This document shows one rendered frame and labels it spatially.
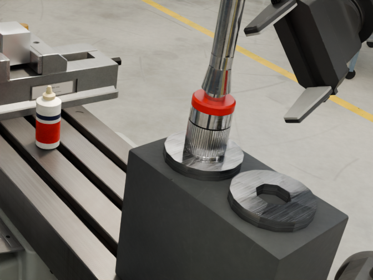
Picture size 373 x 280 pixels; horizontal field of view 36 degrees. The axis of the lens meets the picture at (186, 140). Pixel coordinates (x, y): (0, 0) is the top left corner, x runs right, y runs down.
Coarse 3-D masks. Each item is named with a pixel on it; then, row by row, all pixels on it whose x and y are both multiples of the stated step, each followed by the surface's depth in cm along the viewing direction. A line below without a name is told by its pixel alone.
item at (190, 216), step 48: (144, 144) 65; (144, 192) 63; (192, 192) 58; (240, 192) 57; (288, 192) 58; (144, 240) 66; (192, 240) 59; (240, 240) 54; (288, 240) 53; (336, 240) 59
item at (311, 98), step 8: (312, 88) 64; (320, 88) 63; (328, 88) 62; (304, 96) 63; (312, 96) 62; (320, 96) 61; (328, 96) 62; (296, 104) 62; (304, 104) 61; (312, 104) 60; (288, 112) 61; (296, 112) 60; (304, 112) 60; (288, 120) 61; (296, 120) 60
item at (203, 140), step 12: (192, 108) 60; (192, 120) 60; (204, 120) 59; (216, 120) 59; (228, 120) 60; (192, 132) 61; (204, 132) 60; (216, 132) 60; (228, 132) 61; (192, 144) 61; (204, 144) 60; (216, 144) 61; (204, 156) 61; (216, 156) 61
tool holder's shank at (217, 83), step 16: (224, 0) 54; (240, 0) 54; (224, 16) 55; (240, 16) 55; (224, 32) 55; (224, 48) 56; (224, 64) 57; (208, 80) 58; (224, 80) 58; (208, 96) 59; (224, 96) 59
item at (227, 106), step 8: (192, 96) 60; (200, 96) 60; (232, 96) 61; (192, 104) 60; (200, 104) 59; (208, 104) 58; (216, 104) 59; (224, 104) 59; (232, 104) 59; (208, 112) 59; (216, 112) 58; (224, 112) 59; (232, 112) 60
